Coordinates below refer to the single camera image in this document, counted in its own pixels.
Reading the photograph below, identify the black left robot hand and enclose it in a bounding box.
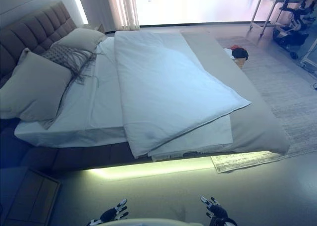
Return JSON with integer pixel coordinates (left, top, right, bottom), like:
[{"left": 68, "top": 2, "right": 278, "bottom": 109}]
[{"left": 99, "top": 198, "right": 129, "bottom": 223}]

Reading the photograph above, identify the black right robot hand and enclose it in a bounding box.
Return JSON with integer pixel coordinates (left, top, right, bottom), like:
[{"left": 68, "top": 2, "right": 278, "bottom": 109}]
[{"left": 200, "top": 195, "right": 229, "bottom": 219}]

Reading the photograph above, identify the white duvet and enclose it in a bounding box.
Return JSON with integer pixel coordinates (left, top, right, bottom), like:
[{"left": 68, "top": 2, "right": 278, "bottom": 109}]
[{"left": 114, "top": 30, "right": 252, "bottom": 160}]

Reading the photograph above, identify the beige bed runner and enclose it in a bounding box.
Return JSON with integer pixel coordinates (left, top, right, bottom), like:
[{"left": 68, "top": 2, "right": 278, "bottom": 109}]
[{"left": 180, "top": 30, "right": 291, "bottom": 157}]

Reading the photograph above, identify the white fitted bed sheet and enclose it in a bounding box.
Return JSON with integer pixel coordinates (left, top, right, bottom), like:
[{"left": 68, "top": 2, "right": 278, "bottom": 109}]
[{"left": 14, "top": 36, "right": 129, "bottom": 149}]

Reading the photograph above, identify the wooden nightstand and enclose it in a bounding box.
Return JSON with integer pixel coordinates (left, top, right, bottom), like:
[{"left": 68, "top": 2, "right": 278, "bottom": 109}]
[
  {"left": 84, "top": 22, "right": 106, "bottom": 35},
  {"left": 0, "top": 168, "right": 61, "bottom": 226}
]

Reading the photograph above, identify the grey striped rug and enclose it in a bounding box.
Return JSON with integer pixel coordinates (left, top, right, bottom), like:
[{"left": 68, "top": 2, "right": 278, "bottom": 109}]
[{"left": 215, "top": 35, "right": 317, "bottom": 160}]

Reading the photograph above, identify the large beige pillow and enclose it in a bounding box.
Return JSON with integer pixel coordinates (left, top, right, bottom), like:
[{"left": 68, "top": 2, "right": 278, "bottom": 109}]
[{"left": 0, "top": 47, "right": 73, "bottom": 130}]

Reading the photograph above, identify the white garment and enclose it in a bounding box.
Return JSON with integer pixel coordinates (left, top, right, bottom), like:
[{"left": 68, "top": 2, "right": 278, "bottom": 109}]
[{"left": 223, "top": 47, "right": 235, "bottom": 59}]

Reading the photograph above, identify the black garment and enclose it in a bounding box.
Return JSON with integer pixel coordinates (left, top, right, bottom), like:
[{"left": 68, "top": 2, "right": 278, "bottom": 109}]
[{"left": 231, "top": 47, "right": 249, "bottom": 61}]

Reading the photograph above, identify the grey fringed woven cushion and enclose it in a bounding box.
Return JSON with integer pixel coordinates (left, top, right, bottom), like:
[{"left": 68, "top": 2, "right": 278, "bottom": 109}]
[{"left": 41, "top": 44, "right": 104, "bottom": 88}]

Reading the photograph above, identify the brown tufted headboard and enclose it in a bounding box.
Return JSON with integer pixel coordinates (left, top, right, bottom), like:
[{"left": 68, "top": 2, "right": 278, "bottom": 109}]
[{"left": 0, "top": 0, "right": 77, "bottom": 88}]

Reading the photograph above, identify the large bright window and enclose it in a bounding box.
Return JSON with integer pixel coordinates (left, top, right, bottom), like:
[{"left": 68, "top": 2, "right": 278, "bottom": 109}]
[{"left": 135, "top": 0, "right": 317, "bottom": 26}]

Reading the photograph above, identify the beige sheer curtain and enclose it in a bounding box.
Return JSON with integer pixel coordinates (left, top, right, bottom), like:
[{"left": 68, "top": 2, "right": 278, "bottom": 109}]
[{"left": 105, "top": 0, "right": 141, "bottom": 28}]

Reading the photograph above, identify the pale metal frame stand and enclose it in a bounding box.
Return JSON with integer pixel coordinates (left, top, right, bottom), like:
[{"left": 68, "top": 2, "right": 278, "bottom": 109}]
[{"left": 301, "top": 32, "right": 317, "bottom": 75}]

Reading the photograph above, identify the lit wall light strip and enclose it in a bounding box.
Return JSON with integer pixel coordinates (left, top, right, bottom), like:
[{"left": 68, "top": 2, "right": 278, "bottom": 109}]
[{"left": 70, "top": 0, "right": 89, "bottom": 26}]

